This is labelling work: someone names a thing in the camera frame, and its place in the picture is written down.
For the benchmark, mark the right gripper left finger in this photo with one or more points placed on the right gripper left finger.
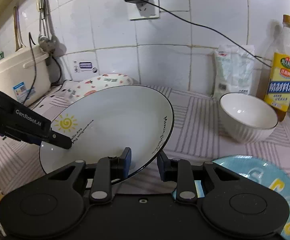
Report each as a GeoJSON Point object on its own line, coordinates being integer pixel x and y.
{"type": "Point", "coordinates": [108, 169]}

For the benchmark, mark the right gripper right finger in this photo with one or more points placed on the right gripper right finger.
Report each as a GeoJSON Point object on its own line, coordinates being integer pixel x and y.
{"type": "Point", "coordinates": [179, 171]}

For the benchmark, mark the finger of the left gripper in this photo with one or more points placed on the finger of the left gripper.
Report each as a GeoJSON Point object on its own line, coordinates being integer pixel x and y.
{"type": "Point", "coordinates": [59, 140]}

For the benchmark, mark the white plate with sun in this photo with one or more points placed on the white plate with sun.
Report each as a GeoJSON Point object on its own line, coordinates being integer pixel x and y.
{"type": "Point", "coordinates": [106, 122]}

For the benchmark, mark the white carrot bunny plate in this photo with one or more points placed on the white carrot bunny plate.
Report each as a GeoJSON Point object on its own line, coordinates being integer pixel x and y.
{"type": "Point", "coordinates": [86, 87]}

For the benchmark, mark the blue egg plate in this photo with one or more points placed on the blue egg plate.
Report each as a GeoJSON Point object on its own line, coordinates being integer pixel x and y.
{"type": "Point", "coordinates": [239, 197]}

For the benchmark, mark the striped table mat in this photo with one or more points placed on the striped table mat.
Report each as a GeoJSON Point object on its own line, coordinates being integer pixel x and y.
{"type": "Point", "coordinates": [198, 135]}

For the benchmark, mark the white rice cooker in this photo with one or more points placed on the white rice cooker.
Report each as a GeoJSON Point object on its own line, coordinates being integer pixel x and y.
{"type": "Point", "coordinates": [24, 75]}

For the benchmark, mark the large white ribbed bowl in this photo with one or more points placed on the large white ribbed bowl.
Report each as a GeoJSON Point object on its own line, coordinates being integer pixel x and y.
{"type": "Point", "coordinates": [246, 118]}

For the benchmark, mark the hanging metal ladle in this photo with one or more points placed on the hanging metal ladle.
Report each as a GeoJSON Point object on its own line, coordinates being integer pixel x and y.
{"type": "Point", "coordinates": [46, 37]}

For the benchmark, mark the white salt bag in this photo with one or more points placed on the white salt bag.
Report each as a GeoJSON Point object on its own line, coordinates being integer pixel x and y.
{"type": "Point", "coordinates": [234, 69]}

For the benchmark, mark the yellow label cooking wine bottle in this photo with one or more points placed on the yellow label cooking wine bottle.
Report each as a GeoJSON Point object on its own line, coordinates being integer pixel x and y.
{"type": "Point", "coordinates": [274, 82]}

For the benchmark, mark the wall sticker label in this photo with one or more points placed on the wall sticker label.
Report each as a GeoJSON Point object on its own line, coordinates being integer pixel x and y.
{"type": "Point", "coordinates": [84, 66]}

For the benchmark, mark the white wall socket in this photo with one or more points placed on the white wall socket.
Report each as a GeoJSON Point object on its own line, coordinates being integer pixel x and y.
{"type": "Point", "coordinates": [143, 11]}

